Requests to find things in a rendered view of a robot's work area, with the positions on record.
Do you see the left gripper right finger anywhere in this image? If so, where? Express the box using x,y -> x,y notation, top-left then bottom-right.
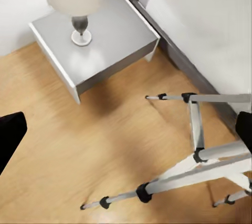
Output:
235,111 -> 252,154

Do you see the camera tripod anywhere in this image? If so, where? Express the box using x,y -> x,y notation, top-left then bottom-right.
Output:
80,93 -> 252,210

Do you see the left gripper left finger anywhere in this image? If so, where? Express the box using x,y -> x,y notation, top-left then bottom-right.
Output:
0,111 -> 27,175

